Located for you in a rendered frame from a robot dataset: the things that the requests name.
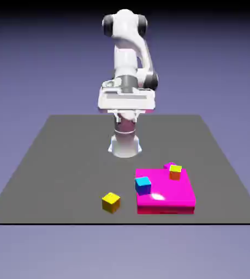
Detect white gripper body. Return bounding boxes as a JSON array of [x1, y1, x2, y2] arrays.
[[97, 86, 156, 114]]

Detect large magenta box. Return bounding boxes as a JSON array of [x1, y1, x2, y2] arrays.
[[135, 168, 197, 215]]

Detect small blue cube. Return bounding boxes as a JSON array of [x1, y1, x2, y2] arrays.
[[134, 176, 152, 196]]

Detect small orange cube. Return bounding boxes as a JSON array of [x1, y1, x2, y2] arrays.
[[169, 165, 182, 181]]

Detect small yellow cube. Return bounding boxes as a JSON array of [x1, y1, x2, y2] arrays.
[[101, 191, 121, 214]]

